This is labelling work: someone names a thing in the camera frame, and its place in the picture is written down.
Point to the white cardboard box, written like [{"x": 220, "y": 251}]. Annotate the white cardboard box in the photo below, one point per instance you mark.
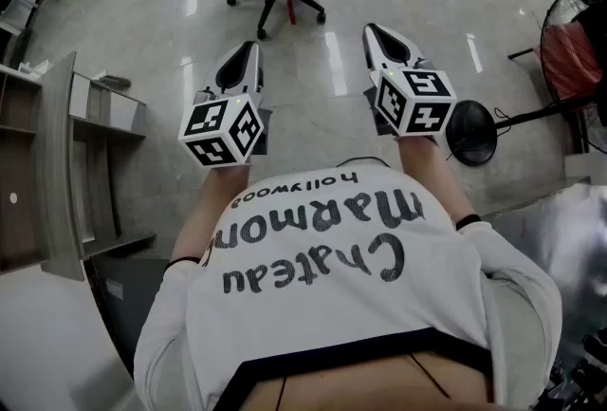
[{"x": 33, "y": 69}]

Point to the person's white printed t-shirt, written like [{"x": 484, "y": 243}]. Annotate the person's white printed t-shirt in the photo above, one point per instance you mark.
[{"x": 332, "y": 304}]

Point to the grey wooden desk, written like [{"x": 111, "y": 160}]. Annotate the grey wooden desk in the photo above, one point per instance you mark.
[{"x": 57, "y": 162}]

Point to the person's right forearm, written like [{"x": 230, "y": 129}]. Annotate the person's right forearm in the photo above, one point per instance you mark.
[{"x": 436, "y": 176}]

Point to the person's neck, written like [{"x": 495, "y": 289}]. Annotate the person's neck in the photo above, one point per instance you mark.
[{"x": 370, "y": 380}]

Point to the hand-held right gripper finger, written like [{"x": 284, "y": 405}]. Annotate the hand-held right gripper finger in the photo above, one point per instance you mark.
[
  {"x": 396, "y": 50},
  {"x": 372, "y": 48}
]

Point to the person's left forearm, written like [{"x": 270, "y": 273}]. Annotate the person's left forearm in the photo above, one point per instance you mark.
[{"x": 213, "y": 205}]

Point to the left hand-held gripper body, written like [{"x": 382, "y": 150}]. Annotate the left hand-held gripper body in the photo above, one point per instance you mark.
[{"x": 208, "y": 124}]

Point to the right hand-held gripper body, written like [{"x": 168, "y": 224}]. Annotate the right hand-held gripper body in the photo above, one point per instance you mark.
[{"x": 417, "y": 105}]

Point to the red cloth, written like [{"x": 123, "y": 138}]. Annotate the red cloth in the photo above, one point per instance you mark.
[{"x": 569, "y": 62}]

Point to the black standing fan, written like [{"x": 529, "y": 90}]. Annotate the black standing fan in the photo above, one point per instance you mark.
[{"x": 472, "y": 134}]

